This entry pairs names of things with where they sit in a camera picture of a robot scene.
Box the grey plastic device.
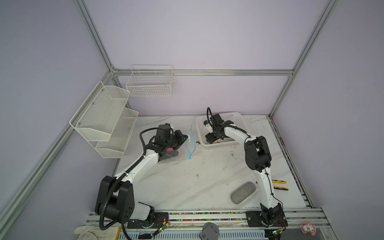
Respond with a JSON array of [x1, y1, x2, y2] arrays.
[[199, 222, 220, 240]]

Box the white wire wall basket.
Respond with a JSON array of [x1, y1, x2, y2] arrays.
[[126, 65, 174, 97]]

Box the pink plush toy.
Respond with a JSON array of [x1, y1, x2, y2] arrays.
[[300, 221, 317, 236]]

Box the clear zip bag blue zipper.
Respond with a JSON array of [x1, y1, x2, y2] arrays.
[[160, 126, 197, 163]]

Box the white plastic perforated basket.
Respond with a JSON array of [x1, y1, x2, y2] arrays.
[[196, 112, 250, 148]]

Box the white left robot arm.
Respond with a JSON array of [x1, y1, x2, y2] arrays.
[[95, 123, 189, 231]]

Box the white mesh two-tier shelf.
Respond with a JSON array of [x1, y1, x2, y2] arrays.
[[69, 82, 139, 159]]

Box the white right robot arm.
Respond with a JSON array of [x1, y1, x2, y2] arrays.
[[204, 108, 287, 227]]

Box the dark purple toy eggplant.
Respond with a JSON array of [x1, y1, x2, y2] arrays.
[[166, 151, 179, 158]]

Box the aluminium rail base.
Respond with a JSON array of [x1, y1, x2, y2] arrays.
[[86, 207, 331, 232]]

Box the grey oval stone pad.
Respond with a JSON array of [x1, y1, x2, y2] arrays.
[[231, 182, 256, 205]]

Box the yellow handled pliers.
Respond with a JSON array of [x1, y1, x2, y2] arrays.
[[272, 180, 289, 191]]

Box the white cloth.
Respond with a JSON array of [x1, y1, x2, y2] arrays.
[[74, 226, 120, 240]]

